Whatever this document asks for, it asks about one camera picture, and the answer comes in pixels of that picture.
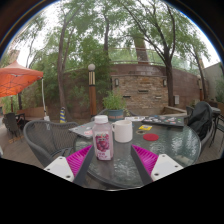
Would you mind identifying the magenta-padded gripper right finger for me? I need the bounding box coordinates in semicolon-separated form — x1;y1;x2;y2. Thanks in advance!
130;143;184;186

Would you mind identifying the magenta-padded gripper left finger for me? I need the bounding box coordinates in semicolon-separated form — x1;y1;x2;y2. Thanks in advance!
43;144;96;187

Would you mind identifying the purple juice bottle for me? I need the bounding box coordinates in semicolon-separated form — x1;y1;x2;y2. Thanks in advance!
91;114;115;162

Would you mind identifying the flat round red coaster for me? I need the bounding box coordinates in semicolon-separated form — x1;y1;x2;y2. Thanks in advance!
142;133;160;142

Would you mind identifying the silver laptop with stickers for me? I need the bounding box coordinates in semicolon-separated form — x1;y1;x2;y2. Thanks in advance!
68;120;96;139

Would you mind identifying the yellow card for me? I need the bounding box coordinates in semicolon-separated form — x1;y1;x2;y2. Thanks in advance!
138;124;153;131

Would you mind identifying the white mug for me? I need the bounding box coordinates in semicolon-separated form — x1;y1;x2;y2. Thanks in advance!
111;119;134;144

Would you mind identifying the black laptop with stickers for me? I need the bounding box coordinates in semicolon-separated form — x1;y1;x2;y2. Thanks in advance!
142;114;186;128

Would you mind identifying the white paper sheet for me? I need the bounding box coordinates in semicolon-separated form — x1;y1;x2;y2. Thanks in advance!
124;116;145;122

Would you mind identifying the blue yellow striped cone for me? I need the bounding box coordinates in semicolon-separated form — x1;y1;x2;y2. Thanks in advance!
59;106;67;124

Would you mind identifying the potted green plant, blue pot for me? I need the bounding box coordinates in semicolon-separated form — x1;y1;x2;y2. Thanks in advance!
102;89;128;122

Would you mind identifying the wooden bench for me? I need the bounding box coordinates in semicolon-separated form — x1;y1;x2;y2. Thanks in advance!
16;105;49;122

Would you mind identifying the group of dark chairs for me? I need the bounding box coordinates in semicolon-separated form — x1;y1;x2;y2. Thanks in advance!
1;112;26;138

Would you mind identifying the orange canopy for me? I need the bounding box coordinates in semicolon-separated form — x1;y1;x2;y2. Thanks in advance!
0;59;44;98

